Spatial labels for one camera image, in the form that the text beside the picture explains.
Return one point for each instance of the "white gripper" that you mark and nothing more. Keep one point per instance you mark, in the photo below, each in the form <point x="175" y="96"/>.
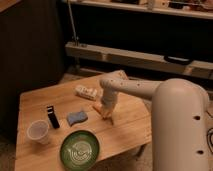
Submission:
<point x="108" y="102"/>

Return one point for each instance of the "white plastic bottle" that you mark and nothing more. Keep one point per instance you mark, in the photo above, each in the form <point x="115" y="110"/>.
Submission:
<point x="87" y="93"/>

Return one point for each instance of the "green patterned bowl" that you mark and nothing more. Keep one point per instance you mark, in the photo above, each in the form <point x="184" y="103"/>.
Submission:
<point x="79" y="151"/>

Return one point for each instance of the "black rectangular block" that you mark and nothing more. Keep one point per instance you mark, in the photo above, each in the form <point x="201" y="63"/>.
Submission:
<point x="52" y="117"/>

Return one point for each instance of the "clear plastic cup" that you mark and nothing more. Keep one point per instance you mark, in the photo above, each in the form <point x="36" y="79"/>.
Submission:
<point x="38" y="131"/>

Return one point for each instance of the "upper wooden shelf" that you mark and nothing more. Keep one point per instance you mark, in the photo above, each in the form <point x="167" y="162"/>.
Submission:
<point x="150" y="8"/>

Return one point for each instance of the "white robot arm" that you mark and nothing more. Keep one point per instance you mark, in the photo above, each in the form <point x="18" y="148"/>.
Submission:
<point x="177" y="118"/>

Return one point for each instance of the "metal pole stand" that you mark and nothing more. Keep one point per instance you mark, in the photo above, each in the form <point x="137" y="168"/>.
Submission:
<point x="75" y="37"/>

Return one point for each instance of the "blue sponge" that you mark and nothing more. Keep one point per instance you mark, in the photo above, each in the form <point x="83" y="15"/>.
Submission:
<point x="76" y="117"/>

